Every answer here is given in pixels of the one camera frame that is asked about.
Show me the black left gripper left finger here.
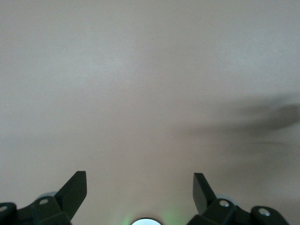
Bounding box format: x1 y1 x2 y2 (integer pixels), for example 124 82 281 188
0 171 88 225

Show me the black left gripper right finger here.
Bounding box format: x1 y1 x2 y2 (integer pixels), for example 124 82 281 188
187 172 291 225

